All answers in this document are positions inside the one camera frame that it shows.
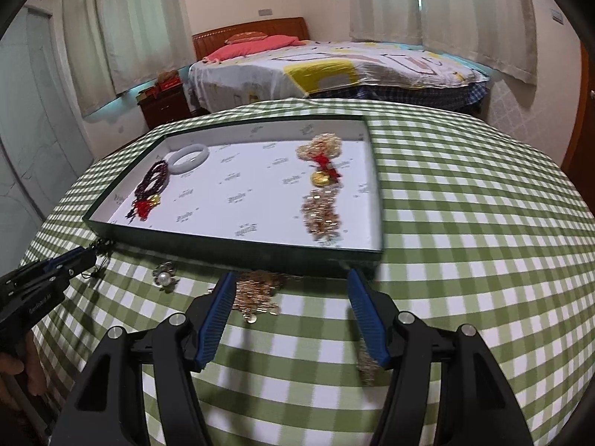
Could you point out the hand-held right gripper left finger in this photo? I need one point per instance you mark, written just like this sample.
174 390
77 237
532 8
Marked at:
211 325

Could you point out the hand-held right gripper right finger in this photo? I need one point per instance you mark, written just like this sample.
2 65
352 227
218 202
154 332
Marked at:
369 320

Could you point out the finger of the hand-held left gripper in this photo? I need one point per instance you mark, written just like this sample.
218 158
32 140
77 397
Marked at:
81 275
74 259

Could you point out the small black ornament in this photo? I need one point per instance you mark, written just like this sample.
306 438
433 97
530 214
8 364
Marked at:
101 247

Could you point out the slim crystal brooch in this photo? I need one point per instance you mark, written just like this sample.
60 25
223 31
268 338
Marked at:
367 367

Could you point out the rose gold rhinestone brooch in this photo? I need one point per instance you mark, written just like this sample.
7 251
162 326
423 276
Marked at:
320 216

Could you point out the dark green shallow box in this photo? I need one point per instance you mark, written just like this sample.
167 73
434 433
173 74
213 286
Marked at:
251 195

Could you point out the white jade bangle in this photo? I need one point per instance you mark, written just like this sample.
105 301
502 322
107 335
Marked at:
174 166

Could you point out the red tassel gold ingot charm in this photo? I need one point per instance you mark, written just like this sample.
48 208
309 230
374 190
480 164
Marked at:
320 179

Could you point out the pearl cluster brooch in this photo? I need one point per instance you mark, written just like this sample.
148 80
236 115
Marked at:
320 145

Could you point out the person's left hand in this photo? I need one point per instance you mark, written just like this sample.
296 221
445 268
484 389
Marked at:
11 374

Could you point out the pearl flower brooch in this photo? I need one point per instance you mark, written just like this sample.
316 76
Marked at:
163 279

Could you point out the green checkered tablecloth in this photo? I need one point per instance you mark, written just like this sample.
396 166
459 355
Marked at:
465 241

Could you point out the glass sliding wardrobe door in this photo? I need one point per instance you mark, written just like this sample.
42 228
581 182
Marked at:
32 125

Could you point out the dark wooden nightstand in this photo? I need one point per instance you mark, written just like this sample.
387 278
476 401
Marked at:
162 109

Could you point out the red box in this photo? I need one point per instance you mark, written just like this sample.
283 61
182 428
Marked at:
168 84

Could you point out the brown plush toy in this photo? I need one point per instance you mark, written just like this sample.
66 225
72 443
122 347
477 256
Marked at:
167 75

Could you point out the white curtain panel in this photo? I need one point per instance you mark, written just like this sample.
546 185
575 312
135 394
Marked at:
479 18
383 4
144 23
88 46

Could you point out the bed with patterned sheet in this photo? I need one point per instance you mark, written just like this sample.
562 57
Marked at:
372 69

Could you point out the pink pillow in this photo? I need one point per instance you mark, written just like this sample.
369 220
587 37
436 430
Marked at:
251 46

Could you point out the small orange cushion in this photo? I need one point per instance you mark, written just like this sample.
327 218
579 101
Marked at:
246 36

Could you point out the brown wooden door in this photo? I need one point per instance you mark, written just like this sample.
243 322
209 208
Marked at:
581 116

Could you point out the wooden headboard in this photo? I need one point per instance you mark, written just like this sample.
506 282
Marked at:
279 27

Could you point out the wall light switch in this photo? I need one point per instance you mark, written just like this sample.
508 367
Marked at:
558 15

